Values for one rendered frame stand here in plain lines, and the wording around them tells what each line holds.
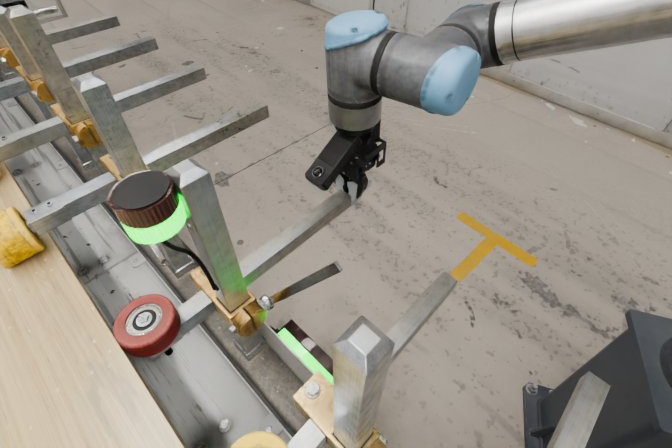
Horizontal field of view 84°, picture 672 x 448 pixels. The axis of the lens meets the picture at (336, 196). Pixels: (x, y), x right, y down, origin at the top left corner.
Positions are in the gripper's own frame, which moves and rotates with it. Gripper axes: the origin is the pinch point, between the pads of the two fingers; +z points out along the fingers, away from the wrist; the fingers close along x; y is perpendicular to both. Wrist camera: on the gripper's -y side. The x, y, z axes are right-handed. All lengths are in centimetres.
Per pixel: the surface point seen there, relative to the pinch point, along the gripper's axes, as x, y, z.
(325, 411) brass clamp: -25.2, -30.6, -1.7
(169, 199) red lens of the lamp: -7.4, -32.4, -31.7
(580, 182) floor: -25, 156, 89
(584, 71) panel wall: 10, 228, 65
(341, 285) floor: 22, 18, 83
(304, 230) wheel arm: -1.6, -13.0, -3.9
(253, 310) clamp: -8.4, -29.2, -5.3
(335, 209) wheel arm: -1.6, -5.0, -3.2
